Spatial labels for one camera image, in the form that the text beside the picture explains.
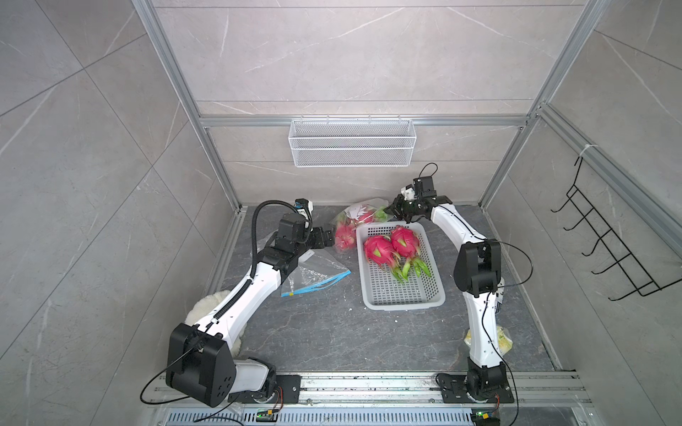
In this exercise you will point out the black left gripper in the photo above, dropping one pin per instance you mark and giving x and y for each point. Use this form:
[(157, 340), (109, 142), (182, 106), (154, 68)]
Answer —
[(318, 243)]

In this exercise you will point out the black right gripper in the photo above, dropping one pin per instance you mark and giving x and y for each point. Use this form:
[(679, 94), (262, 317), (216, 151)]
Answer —
[(395, 209)]

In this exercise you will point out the zip-top bag with dragon fruit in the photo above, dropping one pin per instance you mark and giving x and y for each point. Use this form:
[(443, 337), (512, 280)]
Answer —
[(349, 219)]

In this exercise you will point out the zip-top bag with blue seal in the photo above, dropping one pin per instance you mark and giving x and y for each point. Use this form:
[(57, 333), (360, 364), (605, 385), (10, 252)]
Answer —
[(314, 271)]

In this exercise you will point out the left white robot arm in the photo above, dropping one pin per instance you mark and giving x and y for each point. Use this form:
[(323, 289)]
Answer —
[(200, 361)]

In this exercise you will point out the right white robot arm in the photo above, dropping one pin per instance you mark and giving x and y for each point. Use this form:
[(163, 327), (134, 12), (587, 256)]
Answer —
[(477, 274)]

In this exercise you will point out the yellow-green packaged snack bag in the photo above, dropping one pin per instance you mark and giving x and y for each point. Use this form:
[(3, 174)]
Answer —
[(505, 344)]

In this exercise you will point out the white perforated plastic basket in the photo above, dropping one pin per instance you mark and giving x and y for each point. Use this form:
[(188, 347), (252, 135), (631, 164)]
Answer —
[(381, 291)]

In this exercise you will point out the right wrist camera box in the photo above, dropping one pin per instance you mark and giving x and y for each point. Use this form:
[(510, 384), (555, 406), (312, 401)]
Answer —
[(408, 193)]

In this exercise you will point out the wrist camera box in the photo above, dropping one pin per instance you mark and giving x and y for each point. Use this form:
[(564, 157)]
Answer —
[(408, 193), (304, 207)]

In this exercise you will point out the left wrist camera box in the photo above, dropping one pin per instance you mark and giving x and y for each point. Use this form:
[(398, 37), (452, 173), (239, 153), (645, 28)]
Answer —
[(304, 207)]

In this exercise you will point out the white wire mesh wall basket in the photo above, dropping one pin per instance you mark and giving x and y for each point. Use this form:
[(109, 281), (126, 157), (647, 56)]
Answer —
[(352, 142)]

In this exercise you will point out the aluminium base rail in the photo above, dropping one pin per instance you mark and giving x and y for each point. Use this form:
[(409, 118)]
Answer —
[(398, 398)]

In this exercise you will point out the black wire wall hook rack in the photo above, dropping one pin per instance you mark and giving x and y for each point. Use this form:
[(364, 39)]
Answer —
[(605, 238)]

